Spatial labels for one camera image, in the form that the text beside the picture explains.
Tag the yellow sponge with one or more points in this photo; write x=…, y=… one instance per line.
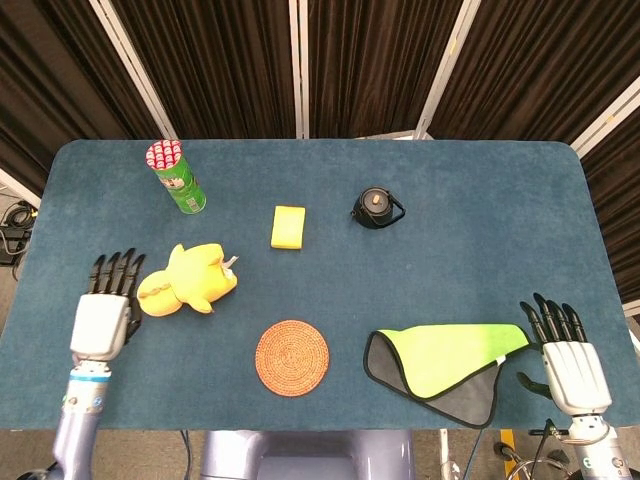
x=288, y=227

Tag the black cast iron teapot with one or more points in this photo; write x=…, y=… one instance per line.
x=376, y=208

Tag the round woven orange coaster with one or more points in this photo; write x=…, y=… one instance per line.
x=292, y=358

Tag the yellow plush toy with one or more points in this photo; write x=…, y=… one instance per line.
x=187, y=281

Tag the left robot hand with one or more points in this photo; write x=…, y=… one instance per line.
x=107, y=310

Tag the green chip can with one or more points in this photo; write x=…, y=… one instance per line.
x=177, y=177

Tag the blue table mat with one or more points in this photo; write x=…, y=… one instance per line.
x=320, y=240

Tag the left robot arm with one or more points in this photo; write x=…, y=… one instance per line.
x=80, y=420

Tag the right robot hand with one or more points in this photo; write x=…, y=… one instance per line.
x=572, y=372

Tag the white partition frame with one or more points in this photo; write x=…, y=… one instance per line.
x=301, y=67

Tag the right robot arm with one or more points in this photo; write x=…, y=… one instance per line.
x=600, y=447

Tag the green and grey cloth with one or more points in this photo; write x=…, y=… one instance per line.
x=440, y=367

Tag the lavender robot torso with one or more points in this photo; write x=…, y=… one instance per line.
x=307, y=455

